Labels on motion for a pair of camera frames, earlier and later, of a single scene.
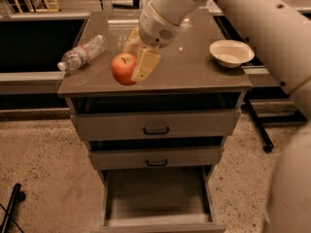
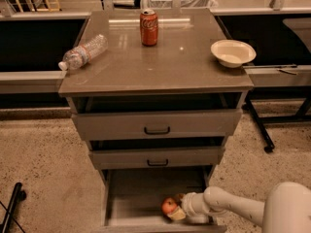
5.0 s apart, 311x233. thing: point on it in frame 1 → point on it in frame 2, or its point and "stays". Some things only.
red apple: x=122 y=66 → x=168 y=205
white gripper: x=155 y=29 → x=189 y=205
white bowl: x=231 y=53 stays
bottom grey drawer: x=157 y=200 stays
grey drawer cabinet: x=155 y=118 stays
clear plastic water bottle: x=75 y=57 stays
